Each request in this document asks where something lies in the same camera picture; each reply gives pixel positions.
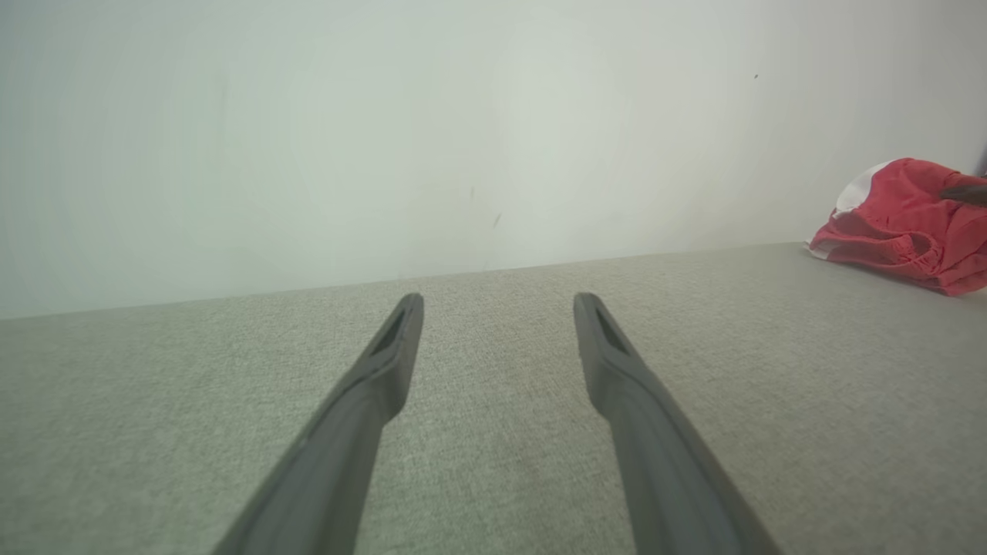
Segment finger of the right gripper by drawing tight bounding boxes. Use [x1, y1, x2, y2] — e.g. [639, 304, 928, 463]
[939, 183, 987, 207]

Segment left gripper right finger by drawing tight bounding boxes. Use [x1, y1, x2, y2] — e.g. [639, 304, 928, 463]
[574, 292, 783, 555]

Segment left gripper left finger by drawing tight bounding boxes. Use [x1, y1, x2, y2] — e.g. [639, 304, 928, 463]
[212, 292, 425, 555]

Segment red shorts with white stripe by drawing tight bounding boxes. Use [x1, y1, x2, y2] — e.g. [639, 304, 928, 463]
[806, 157, 987, 297]

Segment grey fabric sofa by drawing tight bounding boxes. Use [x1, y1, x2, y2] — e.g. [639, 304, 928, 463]
[0, 241, 987, 555]

